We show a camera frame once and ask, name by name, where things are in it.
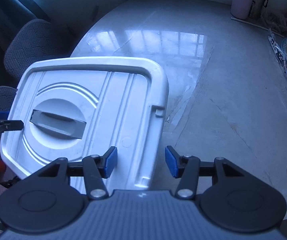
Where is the far grey covered chair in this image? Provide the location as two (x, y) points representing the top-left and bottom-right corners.
(4, 19), (73, 81)

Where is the dark dining table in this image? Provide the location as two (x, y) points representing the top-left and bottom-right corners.
(73, 0), (287, 201)

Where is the white plastic bin lid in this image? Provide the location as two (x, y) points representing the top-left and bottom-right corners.
(0, 56), (169, 192)

